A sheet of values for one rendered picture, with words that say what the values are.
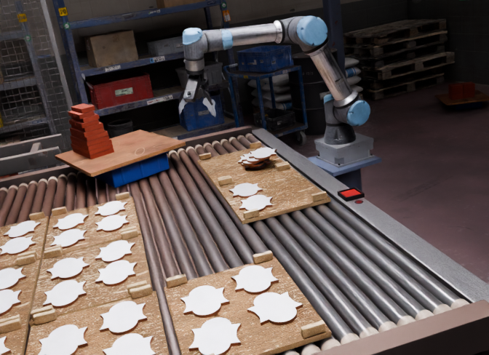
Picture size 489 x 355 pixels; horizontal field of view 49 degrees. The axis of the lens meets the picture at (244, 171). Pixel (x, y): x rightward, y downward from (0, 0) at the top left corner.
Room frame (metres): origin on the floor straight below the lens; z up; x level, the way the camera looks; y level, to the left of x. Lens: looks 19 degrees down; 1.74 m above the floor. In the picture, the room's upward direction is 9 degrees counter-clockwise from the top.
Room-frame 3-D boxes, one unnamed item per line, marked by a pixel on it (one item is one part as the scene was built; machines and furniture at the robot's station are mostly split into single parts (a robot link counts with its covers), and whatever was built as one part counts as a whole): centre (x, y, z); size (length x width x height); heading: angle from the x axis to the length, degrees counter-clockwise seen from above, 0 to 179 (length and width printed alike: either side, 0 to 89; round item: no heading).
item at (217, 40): (2.14, 0.03, 1.54); 0.11 x 0.11 x 0.08; 18
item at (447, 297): (2.01, -0.27, 0.90); 1.95 x 0.05 x 0.05; 13
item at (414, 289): (2.00, -0.22, 0.90); 1.95 x 0.05 x 0.05; 13
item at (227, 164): (2.39, 0.01, 0.93); 0.41 x 0.35 x 0.02; 14
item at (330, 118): (2.42, -0.48, 1.13); 0.13 x 0.12 x 0.14; 18
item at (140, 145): (2.61, 0.62, 1.03); 0.50 x 0.50 x 0.02; 34
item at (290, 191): (1.99, -0.09, 0.93); 0.41 x 0.35 x 0.02; 13
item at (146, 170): (2.56, 0.57, 0.97); 0.31 x 0.31 x 0.10; 34
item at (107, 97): (6.20, 1.28, 0.78); 0.66 x 0.45 x 0.28; 110
